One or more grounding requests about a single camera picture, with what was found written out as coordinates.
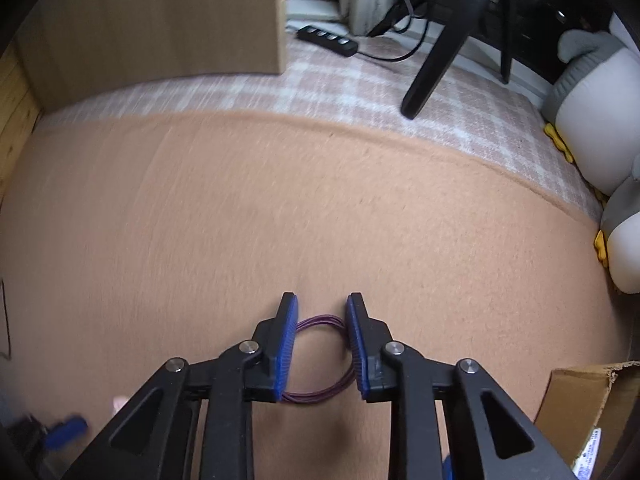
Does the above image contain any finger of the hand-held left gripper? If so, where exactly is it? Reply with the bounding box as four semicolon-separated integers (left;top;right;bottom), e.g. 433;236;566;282
42;412;90;448

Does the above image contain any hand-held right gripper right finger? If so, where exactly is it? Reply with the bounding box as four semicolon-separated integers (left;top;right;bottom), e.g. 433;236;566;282
346;292;581;480

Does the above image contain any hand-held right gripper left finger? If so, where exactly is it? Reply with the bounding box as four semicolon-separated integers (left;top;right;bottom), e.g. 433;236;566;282
75;292;300;480

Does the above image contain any purple hair tie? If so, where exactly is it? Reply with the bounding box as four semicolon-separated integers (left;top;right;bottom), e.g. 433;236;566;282
282;314;357;403

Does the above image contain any cardboard box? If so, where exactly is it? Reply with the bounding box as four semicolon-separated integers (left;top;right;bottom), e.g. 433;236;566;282
532;360;640;480

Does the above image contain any plaid bed sheet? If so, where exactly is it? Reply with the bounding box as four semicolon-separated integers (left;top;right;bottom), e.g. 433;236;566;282
42;35;608;223

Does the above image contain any small penguin plush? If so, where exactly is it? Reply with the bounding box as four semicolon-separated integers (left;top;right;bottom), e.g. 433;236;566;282
593;175;640;295

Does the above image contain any black tripod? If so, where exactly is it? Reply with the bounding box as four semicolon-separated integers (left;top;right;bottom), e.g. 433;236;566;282
367;0;516;121

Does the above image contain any black power strip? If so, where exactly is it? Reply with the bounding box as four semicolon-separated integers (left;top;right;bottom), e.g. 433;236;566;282
296;25;360;58

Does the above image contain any pine plank panel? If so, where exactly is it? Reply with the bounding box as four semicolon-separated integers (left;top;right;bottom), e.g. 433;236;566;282
0;42;43;196

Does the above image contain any large penguin plush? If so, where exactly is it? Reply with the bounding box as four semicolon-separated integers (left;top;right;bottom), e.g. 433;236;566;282
542;12;640;196

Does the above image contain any black power strip cable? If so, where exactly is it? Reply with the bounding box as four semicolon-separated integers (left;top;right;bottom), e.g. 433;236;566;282
357;0;451;63

